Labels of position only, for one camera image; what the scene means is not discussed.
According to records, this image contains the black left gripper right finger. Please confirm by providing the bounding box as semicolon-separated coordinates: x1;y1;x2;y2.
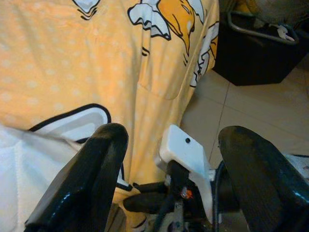
218;125;309;232

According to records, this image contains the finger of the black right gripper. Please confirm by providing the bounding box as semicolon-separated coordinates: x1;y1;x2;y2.
123;193;174;215
132;181;169;194

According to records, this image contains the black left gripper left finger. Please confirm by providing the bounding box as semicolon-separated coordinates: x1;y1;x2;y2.
24;122;129;232

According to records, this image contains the yellow cartoon egg blanket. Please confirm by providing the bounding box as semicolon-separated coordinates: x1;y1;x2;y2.
0;0;220;232

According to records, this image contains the white quilted mattress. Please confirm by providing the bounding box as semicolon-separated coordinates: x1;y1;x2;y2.
0;124;83;232

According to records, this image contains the black bin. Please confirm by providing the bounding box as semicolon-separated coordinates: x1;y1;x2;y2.
212;9;309;87

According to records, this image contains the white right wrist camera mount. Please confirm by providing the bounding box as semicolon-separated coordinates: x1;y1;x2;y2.
154;124;214;224

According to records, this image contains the grey metal tube frame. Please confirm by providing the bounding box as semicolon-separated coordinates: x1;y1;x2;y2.
226;11;300;46

